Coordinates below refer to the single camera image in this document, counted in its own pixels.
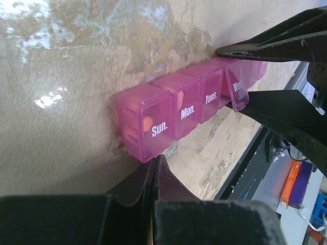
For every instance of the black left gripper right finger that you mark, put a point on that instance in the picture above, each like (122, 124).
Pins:
(179, 217)

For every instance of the aluminium frame rail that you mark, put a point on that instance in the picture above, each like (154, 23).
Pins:
(299, 82)

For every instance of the orange purple box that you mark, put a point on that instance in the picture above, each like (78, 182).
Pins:
(296, 184)

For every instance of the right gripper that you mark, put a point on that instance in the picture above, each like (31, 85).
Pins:
(287, 112)

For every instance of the pink weekly pill organizer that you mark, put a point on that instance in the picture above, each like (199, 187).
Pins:
(152, 116)

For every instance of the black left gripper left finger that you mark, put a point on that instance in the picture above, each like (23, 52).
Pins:
(119, 216)

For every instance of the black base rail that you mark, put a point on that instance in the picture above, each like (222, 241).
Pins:
(260, 173)

